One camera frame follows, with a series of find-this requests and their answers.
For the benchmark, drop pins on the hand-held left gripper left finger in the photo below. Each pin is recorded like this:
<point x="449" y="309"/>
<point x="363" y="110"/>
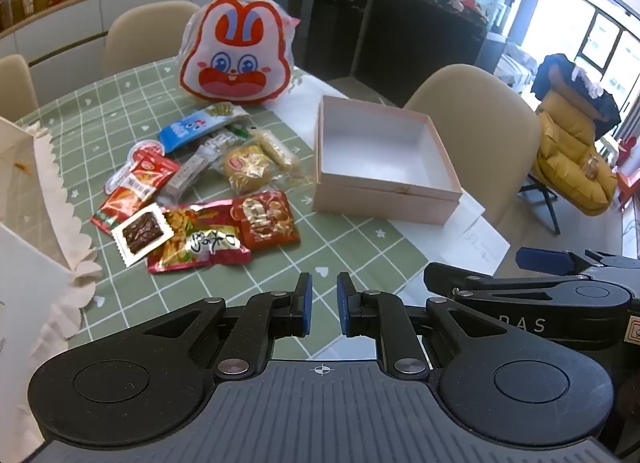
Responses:
<point x="306" y="304"/>

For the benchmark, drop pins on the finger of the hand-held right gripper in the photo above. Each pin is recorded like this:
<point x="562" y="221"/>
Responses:
<point x="450" y="275"/>
<point x="542" y="260"/>

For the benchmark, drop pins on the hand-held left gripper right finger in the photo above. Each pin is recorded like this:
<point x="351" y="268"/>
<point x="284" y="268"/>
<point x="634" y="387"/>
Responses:
<point x="344" y="304"/>

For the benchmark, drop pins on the orange red nut packet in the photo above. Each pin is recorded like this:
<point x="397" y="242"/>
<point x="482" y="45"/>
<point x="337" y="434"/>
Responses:
<point x="265" y="220"/>

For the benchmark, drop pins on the magenta snack packet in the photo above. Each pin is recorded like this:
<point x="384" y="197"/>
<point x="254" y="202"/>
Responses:
<point x="190" y="240"/>

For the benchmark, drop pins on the golden pastry packet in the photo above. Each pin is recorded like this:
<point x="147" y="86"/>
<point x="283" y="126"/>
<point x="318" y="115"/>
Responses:
<point x="245" y="168"/>

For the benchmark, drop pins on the pink cardboard box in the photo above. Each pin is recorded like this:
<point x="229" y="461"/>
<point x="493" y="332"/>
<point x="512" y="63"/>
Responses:
<point x="370" y="143"/>

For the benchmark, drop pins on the clear egg roll packet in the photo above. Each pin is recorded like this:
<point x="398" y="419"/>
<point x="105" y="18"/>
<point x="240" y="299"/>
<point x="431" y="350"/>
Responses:
<point x="277" y="150"/>

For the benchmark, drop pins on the grey white snack packet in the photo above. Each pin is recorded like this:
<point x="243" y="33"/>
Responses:
<point x="187" y="174"/>

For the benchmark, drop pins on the dark jerky packet white edge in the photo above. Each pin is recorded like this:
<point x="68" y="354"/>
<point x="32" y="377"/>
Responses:
<point x="142" y="233"/>

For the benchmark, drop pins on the red packet with white label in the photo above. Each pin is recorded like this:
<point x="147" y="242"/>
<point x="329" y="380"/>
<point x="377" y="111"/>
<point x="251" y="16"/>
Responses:
<point x="150" y="174"/>

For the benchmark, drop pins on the red orange chili packet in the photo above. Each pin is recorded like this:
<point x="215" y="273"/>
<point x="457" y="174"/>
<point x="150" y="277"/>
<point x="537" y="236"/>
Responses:
<point x="117" y="210"/>

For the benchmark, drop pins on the blue snack packet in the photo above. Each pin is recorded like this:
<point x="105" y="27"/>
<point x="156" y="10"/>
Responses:
<point x="182" y="133"/>

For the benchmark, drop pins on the white paper sheet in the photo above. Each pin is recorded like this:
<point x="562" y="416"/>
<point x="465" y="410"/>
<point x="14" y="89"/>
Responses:
<point x="465" y="238"/>

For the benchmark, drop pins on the yellow lounge chair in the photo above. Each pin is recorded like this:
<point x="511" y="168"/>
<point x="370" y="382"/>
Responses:
<point x="565" y="168"/>

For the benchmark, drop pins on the green checkered tablecloth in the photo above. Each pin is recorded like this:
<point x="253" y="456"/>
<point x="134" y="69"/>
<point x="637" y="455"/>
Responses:
<point x="150" y="303"/>

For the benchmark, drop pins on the dark jacket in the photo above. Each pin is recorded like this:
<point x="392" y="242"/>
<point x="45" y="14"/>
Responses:
<point x="555" y="68"/>

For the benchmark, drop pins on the light patterned sofa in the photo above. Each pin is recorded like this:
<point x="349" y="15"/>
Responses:
<point x="515" y="65"/>

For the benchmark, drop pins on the glass balcony window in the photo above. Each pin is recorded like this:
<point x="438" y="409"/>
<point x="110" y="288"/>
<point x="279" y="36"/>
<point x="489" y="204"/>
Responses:
<point x="605" y="53"/>

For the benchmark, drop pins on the black tank cabinet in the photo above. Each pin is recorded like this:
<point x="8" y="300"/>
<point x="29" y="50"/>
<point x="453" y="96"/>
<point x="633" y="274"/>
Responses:
<point x="415" y="43"/>

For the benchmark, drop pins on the white red rabbit-shaped bag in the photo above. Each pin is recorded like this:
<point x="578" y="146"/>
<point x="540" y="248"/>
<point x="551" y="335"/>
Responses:
<point x="235" y="53"/>

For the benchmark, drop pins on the black floor dispenser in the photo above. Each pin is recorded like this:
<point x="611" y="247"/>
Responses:
<point x="340" y="33"/>

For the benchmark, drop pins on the white scalloped-edge paper bag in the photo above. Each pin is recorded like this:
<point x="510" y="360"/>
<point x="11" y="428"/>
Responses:
<point x="30" y="243"/>

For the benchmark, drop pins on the small boxed figurine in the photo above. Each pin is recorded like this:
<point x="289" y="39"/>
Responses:
<point x="27" y="4"/>

